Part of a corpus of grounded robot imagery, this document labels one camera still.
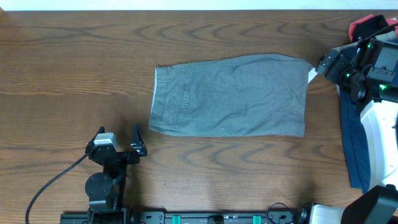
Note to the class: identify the red garment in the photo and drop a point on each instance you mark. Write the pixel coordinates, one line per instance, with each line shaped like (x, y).
(353, 26)

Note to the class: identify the grey shorts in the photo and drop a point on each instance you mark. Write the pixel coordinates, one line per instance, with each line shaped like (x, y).
(251, 95)

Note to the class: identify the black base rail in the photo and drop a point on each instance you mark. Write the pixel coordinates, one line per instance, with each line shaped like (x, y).
(276, 213)

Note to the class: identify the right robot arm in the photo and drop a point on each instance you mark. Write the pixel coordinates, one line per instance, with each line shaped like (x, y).
(379, 203)

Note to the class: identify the black garment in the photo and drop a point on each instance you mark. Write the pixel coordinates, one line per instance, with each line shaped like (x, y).
(368, 26)

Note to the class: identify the navy blue shorts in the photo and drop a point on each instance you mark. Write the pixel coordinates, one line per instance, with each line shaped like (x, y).
(355, 145)

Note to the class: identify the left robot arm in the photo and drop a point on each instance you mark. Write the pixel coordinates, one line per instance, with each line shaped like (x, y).
(106, 189)

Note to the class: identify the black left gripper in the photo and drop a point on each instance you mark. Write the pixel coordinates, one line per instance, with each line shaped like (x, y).
(138, 147)

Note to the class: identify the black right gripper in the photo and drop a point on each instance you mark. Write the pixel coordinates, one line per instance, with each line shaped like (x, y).
(342, 61)

